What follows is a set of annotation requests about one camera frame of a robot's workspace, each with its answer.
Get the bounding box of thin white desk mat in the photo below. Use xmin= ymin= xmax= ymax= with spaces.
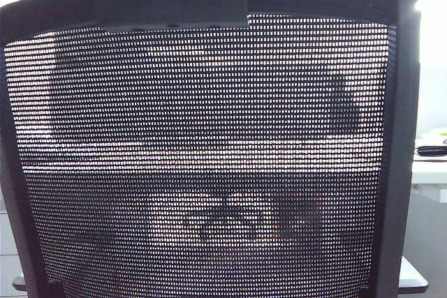
xmin=413 ymin=154 xmax=447 ymax=163

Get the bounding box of black mesh office chair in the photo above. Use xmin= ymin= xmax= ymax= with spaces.
xmin=0 ymin=0 xmax=429 ymax=298

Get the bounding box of black leather case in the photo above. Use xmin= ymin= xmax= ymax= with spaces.
xmin=416 ymin=144 xmax=447 ymax=157

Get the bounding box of white drawer cabinet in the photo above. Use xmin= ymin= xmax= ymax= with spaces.
xmin=0 ymin=202 xmax=22 ymax=280

